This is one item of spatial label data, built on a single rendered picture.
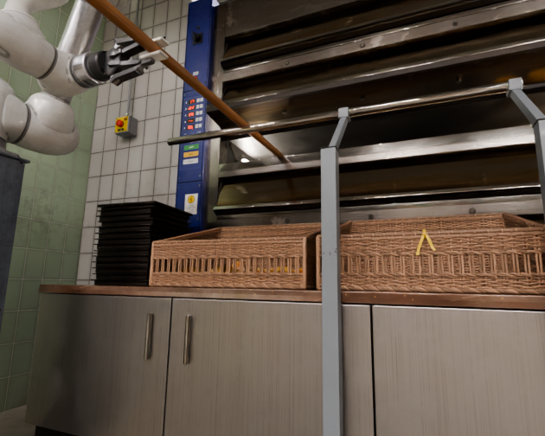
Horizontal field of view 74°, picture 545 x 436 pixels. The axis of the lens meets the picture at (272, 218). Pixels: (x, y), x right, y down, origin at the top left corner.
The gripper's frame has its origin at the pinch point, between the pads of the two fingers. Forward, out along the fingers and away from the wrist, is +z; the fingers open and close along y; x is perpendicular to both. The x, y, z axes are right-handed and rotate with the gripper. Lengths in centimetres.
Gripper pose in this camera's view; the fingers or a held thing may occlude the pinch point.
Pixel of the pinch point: (154, 50)
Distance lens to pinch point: 107.3
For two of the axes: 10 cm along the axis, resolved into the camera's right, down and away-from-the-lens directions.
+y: -0.2, 9.8, -1.8
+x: -4.0, -1.7, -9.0
